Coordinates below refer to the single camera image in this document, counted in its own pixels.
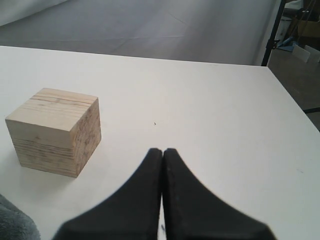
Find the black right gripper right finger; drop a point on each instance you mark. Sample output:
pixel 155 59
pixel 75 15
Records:
pixel 192 212

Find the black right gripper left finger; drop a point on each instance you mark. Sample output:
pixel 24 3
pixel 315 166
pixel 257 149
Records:
pixel 131 213

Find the light wooden cube block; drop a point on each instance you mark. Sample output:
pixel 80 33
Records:
pixel 56 131

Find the grey-blue fleece towel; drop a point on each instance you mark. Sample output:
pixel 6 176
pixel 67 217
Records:
pixel 15 224

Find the dark teal cloth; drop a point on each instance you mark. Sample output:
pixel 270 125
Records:
pixel 287 45

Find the grey backdrop cloth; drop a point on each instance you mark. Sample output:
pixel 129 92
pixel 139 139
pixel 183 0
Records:
pixel 217 31

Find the black backdrop stand pole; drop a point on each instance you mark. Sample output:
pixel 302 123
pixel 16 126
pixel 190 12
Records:
pixel 271 43

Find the white board in background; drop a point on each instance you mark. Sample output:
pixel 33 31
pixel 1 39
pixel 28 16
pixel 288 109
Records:
pixel 301 53

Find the cardboard box in background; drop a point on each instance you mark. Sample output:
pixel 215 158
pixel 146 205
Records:
pixel 308 33

